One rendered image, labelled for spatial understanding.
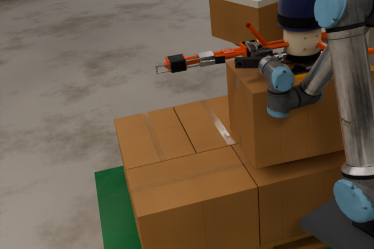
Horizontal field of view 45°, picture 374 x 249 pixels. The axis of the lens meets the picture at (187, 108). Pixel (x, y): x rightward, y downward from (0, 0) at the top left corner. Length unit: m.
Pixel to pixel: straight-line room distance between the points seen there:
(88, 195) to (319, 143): 1.71
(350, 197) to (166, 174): 1.12
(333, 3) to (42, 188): 2.62
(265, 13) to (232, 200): 1.71
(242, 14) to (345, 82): 2.23
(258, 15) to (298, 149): 1.50
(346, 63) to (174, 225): 1.20
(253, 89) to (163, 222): 0.76
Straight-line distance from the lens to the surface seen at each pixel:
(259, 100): 1.99
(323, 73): 1.77
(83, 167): 3.56
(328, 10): 1.41
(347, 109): 1.46
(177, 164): 2.44
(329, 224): 1.76
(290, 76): 1.79
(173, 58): 2.00
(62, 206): 3.24
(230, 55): 2.03
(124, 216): 3.01
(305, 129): 2.16
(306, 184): 2.36
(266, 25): 3.54
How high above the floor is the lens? 1.94
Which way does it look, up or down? 28 degrees down
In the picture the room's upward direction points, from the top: 7 degrees counter-clockwise
